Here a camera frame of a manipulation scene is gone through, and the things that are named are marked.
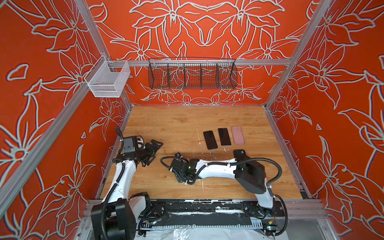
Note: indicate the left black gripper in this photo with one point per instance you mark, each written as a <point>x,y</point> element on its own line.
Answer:
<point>151,150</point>

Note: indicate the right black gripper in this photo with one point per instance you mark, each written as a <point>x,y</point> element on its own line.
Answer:
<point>182,180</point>

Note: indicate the black phone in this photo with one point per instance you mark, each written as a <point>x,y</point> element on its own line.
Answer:
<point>210,140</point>

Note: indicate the black phone case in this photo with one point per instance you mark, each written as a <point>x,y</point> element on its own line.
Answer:
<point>240,154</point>

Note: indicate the pink clear phone case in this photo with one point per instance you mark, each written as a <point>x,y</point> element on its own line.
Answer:
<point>238,136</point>

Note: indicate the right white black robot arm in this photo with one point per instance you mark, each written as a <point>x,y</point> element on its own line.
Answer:
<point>249,172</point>

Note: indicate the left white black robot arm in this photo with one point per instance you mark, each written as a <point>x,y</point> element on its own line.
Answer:
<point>118,216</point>

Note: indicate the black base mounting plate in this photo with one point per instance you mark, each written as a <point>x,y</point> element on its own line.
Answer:
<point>212,212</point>

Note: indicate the clear plastic bin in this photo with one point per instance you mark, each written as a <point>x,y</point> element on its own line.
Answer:
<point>103,82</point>

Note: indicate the small green circuit board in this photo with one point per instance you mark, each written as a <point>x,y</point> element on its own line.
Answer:
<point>270,229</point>

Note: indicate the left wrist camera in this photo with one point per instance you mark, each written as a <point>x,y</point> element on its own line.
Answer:
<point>132,144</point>

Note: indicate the black wire basket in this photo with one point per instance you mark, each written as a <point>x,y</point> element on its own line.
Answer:
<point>192,74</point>

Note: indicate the white perforated cable duct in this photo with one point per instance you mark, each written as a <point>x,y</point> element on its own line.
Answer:
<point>254,225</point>

